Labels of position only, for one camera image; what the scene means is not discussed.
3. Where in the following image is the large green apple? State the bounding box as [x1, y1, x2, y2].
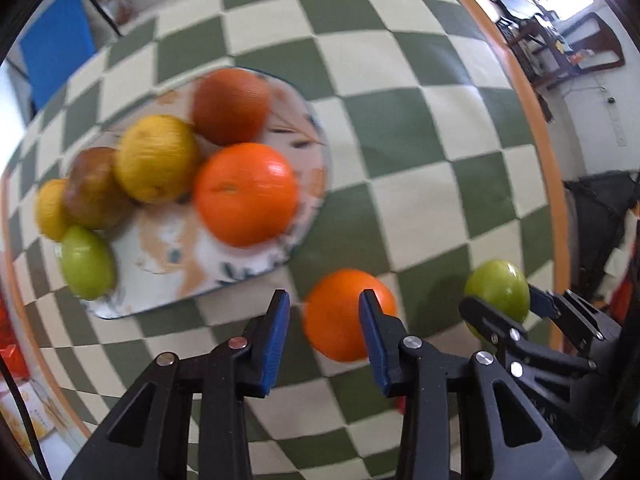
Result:
[60, 226, 116, 301]

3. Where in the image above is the black cable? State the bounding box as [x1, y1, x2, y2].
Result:
[0, 353, 54, 480]

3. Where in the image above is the wooden chair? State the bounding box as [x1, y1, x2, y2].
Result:
[496, 12, 626, 90]

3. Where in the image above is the small green apple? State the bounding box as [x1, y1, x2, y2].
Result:
[464, 259, 530, 324]

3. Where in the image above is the small orange mandarin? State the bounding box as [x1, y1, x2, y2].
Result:
[303, 269, 397, 363]

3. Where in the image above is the red apple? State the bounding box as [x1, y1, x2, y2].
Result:
[63, 146, 132, 231]

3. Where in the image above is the illustrated ceramic plate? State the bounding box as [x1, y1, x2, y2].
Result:
[52, 65, 332, 321]

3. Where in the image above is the large yellow orange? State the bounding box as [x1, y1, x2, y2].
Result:
[35, 179, 73, 242]

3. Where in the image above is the green checkered tablecloth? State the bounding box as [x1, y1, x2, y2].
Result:
[6, 0, 554, 448]

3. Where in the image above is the bright orange mandarin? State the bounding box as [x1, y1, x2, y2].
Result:
[192, 143, 298, 248]

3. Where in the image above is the yellow white box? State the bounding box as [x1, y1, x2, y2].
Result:
[0, 381, 64, 456]

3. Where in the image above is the dark reddish brown orange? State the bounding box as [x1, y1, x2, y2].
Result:
[191, 67, 270, 146]

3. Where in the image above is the yellow lemon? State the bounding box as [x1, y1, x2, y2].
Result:
[114, 115, 202, 204]

